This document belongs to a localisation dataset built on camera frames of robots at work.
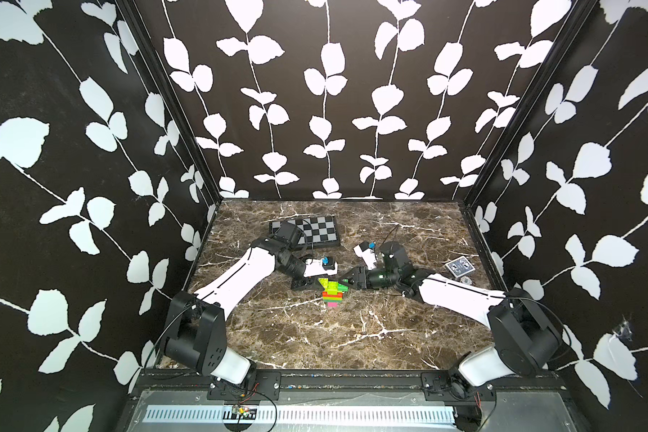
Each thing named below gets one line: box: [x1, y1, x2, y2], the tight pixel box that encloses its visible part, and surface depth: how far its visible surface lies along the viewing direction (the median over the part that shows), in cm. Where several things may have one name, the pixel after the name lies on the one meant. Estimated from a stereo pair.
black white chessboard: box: [269, 215, 342, 249], surface depth 107 cm
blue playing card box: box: [444, 255, 477, 279], surface depth 100 cm
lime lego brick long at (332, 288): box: [324, 280, 343, 296], surface depth 82 cm
